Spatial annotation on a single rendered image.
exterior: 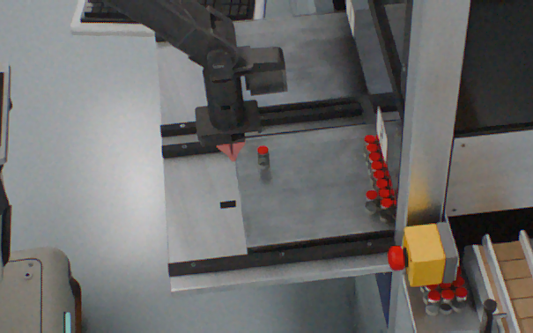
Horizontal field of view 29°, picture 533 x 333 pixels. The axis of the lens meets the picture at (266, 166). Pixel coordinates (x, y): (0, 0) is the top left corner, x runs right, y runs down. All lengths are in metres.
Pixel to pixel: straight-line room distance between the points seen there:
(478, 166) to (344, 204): 0.35
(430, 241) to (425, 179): 0.10
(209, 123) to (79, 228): 1.48
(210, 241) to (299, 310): 0.99
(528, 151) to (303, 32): 0.75
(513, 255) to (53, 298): 1.23
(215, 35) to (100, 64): 2.08
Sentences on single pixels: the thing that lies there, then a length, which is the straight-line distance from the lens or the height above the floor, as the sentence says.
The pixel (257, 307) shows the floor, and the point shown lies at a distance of 2.83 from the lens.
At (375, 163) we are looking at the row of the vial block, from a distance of 1.90.
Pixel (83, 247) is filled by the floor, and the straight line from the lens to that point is 3.02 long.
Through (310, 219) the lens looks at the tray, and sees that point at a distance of 1.87.
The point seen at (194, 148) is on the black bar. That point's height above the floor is 0.90.
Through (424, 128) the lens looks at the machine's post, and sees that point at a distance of 1.54.
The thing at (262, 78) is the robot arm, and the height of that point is 1.27.
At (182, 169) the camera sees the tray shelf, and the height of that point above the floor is 0.88.
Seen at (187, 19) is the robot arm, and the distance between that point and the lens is 1.48.
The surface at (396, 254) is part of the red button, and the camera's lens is 1.66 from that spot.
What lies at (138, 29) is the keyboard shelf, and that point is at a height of 0.80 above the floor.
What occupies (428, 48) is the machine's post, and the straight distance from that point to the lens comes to 1.43.
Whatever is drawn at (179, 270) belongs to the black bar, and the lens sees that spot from 1.80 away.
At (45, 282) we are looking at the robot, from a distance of 2.62.
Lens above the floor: 2.34
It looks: 48 degrees down
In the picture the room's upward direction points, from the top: 4 degrees counter-clockwise
